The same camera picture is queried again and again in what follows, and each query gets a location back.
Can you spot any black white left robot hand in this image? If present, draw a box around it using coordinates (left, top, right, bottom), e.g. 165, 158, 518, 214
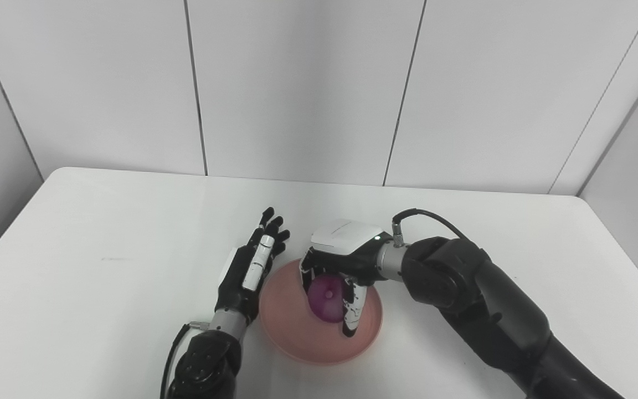
214, 207, 291, 326

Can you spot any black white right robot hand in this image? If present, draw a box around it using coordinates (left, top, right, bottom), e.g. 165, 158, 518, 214
299, 218, 395, 339

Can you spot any red onion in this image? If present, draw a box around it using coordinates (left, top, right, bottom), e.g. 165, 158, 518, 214
307, 274, 348, 324

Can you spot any pink round plate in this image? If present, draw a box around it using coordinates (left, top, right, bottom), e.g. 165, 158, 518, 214
258, 257, 384, 366

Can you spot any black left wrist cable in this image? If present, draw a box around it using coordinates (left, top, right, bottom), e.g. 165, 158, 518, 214
159, 320, 210, 399

